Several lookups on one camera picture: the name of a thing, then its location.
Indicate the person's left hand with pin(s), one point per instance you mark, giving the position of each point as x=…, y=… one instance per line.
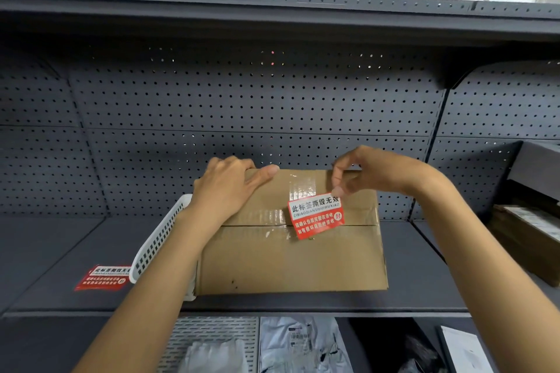
x=221, y=193

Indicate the person's right hand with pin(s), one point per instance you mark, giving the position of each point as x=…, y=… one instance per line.
x=380, y=174

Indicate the person's right thumb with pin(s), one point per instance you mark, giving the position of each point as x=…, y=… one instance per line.
x=348, y=188

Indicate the person's left thumb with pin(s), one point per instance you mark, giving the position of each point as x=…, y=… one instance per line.
x=264, y=174

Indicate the red seal sticker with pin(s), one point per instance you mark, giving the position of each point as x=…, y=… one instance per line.
x=103, y=277
x=316, y=216

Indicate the brown cardboard box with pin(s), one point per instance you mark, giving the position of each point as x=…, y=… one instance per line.
x=288, y=259

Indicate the person's left forearm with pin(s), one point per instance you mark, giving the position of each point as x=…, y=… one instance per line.
x=151, y=285

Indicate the person's right forearm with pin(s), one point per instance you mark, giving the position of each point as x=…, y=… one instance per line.
x=481, y=254

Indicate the dark grey metal shelf unit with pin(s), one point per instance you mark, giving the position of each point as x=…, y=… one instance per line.
x=271, y=97

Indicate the white plastic basket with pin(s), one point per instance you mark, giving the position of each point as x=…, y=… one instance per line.
x=153, y=241

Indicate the grey perforated metal tray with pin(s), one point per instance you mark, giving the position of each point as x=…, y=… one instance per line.
x=210, y=328

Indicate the grey printed mailer bag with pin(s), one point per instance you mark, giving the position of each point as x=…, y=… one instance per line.
x=302, y=346

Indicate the black fabric item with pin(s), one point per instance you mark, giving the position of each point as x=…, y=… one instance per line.
x=393, y=348

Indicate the dark brown labelled carton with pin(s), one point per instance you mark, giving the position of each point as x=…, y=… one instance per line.
x=527, y=246

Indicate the clear crumpled plastic bag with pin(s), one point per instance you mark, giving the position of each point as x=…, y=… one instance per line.
x=214, y=357

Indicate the grey flat board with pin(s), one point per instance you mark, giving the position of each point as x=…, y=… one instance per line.
x=540, y=167

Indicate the white flat box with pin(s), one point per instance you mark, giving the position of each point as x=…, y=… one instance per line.
x=466, y=353

